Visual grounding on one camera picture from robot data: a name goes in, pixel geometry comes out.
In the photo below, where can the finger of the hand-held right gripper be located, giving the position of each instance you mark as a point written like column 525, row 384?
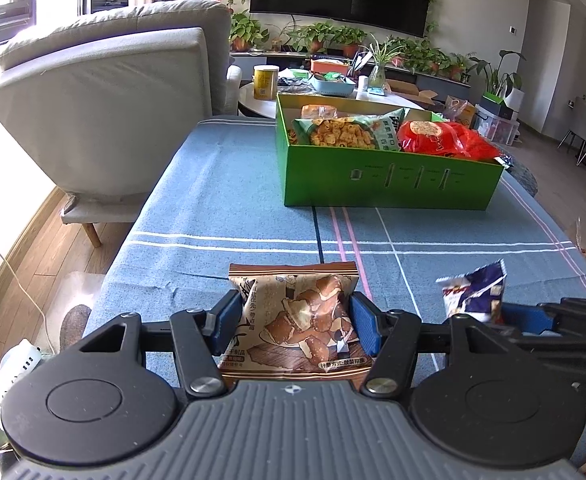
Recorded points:
column 553, row 355
column 525, row 317

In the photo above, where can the glass vase with plant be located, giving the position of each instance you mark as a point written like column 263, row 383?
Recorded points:
column 378, row 72

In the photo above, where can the packaged bread loaf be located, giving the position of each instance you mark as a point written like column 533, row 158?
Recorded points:
column 320, row 111

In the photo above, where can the green cardboard box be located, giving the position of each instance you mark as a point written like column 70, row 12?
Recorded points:
column 373, row 180

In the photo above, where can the small white bottle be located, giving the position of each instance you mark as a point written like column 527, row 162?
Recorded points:
column 363, row 84

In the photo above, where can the red translucent snack bag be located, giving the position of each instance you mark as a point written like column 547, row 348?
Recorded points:
column 443, row 140

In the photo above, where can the blue basket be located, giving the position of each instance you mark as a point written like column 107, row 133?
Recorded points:
column 333, row 89

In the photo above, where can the green and black box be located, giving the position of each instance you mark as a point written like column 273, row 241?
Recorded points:
column 495, row 105

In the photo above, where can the blue and white snack packet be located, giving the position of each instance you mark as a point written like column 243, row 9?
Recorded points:
column 475, row 292

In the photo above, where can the dining chair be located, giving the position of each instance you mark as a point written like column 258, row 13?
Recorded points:
column 585, row 130

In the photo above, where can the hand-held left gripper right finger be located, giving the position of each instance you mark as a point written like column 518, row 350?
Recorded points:
column 365, row 325

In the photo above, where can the clear storage box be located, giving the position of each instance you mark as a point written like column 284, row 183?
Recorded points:
column 500, row 130

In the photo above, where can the large leafy plant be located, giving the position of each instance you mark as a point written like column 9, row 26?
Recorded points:
column 495, row 72

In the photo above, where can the yellow can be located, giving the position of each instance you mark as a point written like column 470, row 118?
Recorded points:
column 266, row 82

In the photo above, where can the blue striped tablecloth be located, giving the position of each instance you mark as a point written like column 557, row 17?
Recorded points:
column 223, row 185

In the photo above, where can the orange box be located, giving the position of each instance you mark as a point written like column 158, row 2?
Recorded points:
column 329, row 66

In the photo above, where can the open cardboard box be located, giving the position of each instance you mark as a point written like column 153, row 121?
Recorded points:
column 418, row 95

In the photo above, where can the potted green plant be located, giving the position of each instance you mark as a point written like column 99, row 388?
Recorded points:
column 428, row 57
column 245, row 32
column 310, row 37
column 350, row 40

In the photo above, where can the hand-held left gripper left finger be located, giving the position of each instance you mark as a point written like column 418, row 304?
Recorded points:
column 228, row 325

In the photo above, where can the grey sofa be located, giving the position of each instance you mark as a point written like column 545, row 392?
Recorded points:
column 113, row 110

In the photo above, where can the white power strip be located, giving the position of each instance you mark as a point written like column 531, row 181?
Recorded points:
column 13, row 375

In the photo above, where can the brown snack packet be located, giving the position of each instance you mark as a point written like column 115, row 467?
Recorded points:
column 298, row 330

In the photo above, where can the grey slipper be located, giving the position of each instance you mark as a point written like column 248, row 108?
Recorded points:
column 75, row 327

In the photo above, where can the red flower decoration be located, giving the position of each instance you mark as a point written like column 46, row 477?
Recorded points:
column 223, row 5

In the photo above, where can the dark round marble table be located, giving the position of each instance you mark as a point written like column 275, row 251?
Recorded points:
column 523, row 175

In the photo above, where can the green snack packet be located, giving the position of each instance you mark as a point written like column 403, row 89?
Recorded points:
column 343, row 132

